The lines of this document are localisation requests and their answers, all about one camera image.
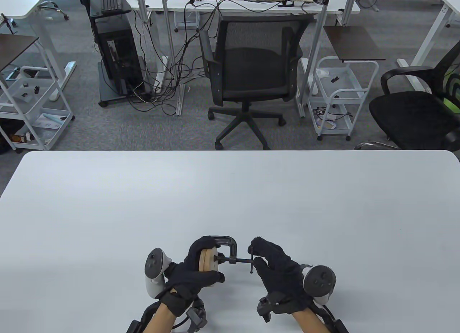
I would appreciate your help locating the person's left forearm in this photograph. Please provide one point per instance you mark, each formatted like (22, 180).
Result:
(160, 320)

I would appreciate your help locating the grey rolling computer stand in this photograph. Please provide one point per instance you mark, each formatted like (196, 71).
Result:
(107, 96)

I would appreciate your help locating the black mesh office chair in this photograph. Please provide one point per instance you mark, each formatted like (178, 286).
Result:
(251, 70)

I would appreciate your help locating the black metal clamp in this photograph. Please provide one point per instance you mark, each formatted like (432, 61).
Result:
(230, 241)

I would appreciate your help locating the grey white controller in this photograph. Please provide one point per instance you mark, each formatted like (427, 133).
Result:
(318, 279)
(154, 266)

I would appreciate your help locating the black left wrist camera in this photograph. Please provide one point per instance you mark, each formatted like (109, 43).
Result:
(197, 317)

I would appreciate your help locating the grey white left controller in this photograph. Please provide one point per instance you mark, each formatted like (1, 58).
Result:
(154, 266)

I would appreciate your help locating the white desk with angled leg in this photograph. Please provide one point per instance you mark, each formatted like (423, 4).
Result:
(429, 35)

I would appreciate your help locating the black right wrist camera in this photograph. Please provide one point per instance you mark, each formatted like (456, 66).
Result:
(266, 308)

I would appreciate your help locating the black green office chair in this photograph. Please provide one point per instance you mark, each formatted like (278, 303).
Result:
(406, 117)

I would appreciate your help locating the person's right hand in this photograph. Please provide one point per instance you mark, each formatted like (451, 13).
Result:
(280, 272)

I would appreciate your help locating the grey white right controller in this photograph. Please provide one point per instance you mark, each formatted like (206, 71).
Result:
(318, 279)

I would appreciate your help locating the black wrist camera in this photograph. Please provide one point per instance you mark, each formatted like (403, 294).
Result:
(266, 308)
(197, 317)

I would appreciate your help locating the white rolling cart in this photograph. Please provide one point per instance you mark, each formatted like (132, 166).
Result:
(21, 96)
(337, 83)

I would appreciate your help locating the white curved desk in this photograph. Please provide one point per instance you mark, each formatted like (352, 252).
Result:
(21, 0)

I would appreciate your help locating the person's right forearm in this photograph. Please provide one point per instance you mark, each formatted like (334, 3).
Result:
(311, 322)

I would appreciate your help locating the chrome chair base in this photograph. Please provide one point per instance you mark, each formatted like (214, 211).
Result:
(377, 143)

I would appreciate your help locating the white power strip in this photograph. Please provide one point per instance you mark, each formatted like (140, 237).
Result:
(160, 74)

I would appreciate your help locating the black computer tower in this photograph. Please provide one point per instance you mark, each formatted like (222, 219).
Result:
(118, 60)

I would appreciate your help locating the white desk with metal posts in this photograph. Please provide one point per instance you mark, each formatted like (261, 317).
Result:
(251, 4)

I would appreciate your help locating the dark brown side tabletop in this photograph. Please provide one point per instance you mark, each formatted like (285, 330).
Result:
(14, 49)
(354, 44)

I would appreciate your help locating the person's left hand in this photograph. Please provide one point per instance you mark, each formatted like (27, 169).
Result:
(187, 279)

